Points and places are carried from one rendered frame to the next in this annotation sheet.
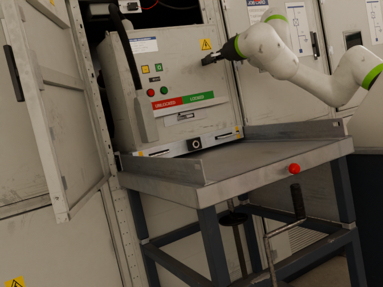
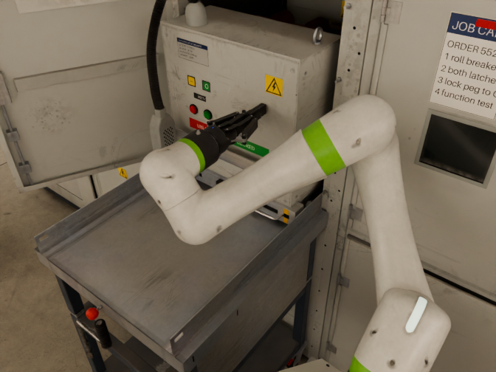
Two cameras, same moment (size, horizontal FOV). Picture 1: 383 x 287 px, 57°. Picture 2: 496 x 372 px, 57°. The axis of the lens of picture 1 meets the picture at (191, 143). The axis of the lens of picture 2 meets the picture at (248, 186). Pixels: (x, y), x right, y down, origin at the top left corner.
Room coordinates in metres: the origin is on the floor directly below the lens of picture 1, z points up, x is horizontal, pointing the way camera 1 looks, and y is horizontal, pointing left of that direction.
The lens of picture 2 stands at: (1.07, -1.14, 1.83)
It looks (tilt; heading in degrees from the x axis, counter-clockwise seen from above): 37 degrees down; 66
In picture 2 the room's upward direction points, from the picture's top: 1 degrees counter-clockwise
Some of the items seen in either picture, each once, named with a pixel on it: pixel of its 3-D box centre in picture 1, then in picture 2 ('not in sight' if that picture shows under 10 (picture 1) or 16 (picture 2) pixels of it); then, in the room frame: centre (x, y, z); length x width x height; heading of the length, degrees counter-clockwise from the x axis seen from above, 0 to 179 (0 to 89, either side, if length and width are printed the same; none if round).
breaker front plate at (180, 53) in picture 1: (179, 85); (225, 119); (1.51, 0.00, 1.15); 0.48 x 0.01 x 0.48; 118
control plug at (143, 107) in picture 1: (145, 119); (164, 137); (1.35, 0.15, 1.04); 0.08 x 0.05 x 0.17; 28
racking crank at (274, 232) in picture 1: (286, 241); (95, 341); (0.98, -0.21, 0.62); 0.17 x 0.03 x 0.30; 118
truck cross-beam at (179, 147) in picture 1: (190, 144); (231, 184); (1.52, 0.01, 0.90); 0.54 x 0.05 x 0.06; 118
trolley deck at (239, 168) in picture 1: (222, 163); (188, 236); (1.33, -0.10, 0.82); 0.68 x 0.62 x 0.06; 28
